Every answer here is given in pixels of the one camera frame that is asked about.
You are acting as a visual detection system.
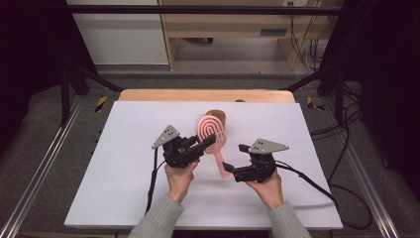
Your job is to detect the white cabinet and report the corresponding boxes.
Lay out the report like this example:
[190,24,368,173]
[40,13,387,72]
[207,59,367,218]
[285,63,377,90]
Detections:
[65,0,169,65]

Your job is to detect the black metal frame stand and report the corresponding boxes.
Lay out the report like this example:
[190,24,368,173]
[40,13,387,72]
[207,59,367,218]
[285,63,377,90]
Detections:
[58,63,124,127]
[280,65,347,125]

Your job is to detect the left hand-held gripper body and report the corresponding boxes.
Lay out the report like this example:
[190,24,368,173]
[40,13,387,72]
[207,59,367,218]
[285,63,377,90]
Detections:
[151,124,206,169]

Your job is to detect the yellow black floor tape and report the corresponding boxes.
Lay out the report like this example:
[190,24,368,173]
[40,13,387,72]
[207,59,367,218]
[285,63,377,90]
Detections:
[306,96,326,112]
[94,95,109,113]

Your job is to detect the person's right hand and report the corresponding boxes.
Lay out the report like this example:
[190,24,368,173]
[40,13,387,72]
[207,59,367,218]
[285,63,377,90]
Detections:
[246,170,285,210]

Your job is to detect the pink hairbrush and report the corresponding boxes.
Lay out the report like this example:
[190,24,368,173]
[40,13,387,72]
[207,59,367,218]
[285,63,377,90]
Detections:
[196,114,232,179]

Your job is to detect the light wooden desk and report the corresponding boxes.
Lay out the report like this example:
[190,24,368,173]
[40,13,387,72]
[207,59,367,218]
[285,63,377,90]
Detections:
[157,0,345,71]

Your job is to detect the hand-held gripper black cable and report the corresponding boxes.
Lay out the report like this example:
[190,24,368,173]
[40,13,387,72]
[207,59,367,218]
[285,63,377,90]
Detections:
[144,148,166,214]
[273,160,373,231]

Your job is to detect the brown cup with animal figure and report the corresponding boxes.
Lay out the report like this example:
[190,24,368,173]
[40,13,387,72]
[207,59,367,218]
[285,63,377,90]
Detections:
[205,109,228,129]

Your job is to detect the black horizontal frame bar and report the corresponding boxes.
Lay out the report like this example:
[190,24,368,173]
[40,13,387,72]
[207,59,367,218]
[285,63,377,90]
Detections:
[65,4,345,16]

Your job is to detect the aluminium floor rail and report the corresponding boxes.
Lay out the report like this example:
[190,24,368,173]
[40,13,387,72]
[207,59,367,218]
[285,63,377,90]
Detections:
[0,95,85,238]
[321,98,401,238]

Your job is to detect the wooden table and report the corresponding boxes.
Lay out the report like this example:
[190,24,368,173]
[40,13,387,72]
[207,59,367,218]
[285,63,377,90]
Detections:
[118,88,296,103]

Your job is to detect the black floor cables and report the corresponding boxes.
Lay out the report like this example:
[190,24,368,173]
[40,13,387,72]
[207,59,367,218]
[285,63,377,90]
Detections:
[310,83,365,178]

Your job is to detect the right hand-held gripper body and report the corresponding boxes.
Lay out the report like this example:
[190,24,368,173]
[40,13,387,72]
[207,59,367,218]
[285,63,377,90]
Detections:
[233,138,290,183]

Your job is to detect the bundle of hanging cables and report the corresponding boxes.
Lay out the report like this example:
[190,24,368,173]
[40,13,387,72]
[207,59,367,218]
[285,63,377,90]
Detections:
[288,14,327,72]

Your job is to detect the person's left hand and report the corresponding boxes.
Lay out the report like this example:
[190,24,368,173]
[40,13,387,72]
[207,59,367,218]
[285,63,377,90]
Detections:
[163,160,200,205]

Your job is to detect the left hand-held gripper black cable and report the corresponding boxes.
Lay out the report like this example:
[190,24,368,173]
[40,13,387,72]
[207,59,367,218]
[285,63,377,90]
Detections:
[144,148,166,214]

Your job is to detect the dark curtain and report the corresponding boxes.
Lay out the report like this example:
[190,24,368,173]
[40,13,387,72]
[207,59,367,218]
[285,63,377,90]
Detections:
[0,0,97,157]
[320,0,420,192]

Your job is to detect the right hand-held gripper black cable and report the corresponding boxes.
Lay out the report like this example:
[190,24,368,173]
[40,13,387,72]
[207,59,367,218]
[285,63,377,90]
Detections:
[273,160,373,231]

